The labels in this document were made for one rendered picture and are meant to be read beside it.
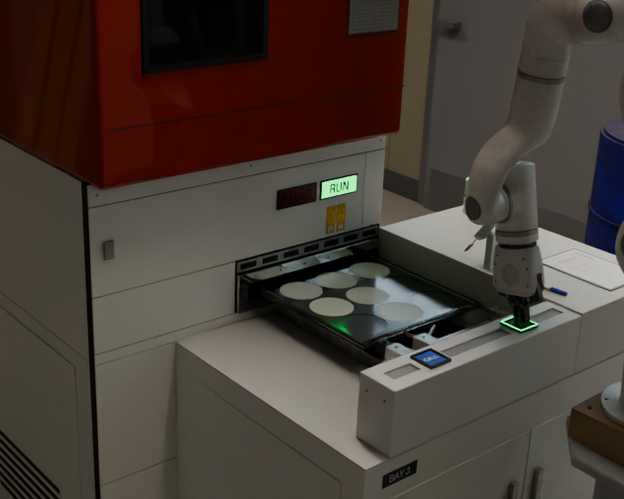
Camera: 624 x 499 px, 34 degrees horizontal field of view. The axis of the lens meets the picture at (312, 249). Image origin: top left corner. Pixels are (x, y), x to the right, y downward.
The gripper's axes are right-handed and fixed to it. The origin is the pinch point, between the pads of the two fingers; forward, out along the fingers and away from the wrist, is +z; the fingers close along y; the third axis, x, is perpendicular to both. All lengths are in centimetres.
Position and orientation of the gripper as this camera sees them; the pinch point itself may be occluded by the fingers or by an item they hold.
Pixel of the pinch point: (521, 316)
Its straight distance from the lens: 213.2
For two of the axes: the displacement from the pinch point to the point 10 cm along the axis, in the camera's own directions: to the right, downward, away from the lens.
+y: 6.3, 1.0, -7.7
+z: 0.9, 9.7, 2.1
